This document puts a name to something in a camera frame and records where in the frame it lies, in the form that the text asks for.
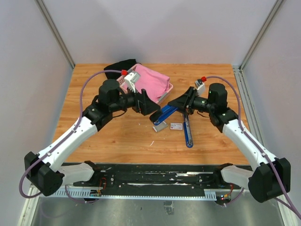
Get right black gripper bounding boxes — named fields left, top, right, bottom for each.
left=168, top=87, right=214, bottom=115

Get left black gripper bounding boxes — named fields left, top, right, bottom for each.
left=111, top=83, right=161, bottom=116

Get silver staple strips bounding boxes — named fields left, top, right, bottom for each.
left=152, top=122, right=168, bottom=132

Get red staple box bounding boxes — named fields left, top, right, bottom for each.
left=170, top=123, right=183, bottom=130

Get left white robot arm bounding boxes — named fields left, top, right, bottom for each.
left=21, top=79, right=160, bottom=196

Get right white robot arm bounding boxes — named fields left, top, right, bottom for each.
left=168, top=83, right=291, bottom=203

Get pink folded cloth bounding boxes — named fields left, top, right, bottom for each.
left=134, top=64, right=170, bottom=102

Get pink plastic basket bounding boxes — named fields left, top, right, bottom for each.
left=117, top=64, right=173, bottom=104

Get black folded cloth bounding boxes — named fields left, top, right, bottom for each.
left=104, top=59, right=137, bottom=80

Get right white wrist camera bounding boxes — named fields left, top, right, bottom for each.
left=195, top=76, right=207, bottom=96

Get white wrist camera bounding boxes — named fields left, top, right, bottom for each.
left=195, top=76, right=207, bottom=96
left=120, top=71, right=141, bottom=93

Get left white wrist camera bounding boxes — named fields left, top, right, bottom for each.
left=120, top=71, right=141, bottom=93

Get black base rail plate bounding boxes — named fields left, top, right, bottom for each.
left=61, top=163, right=241, bottom=200

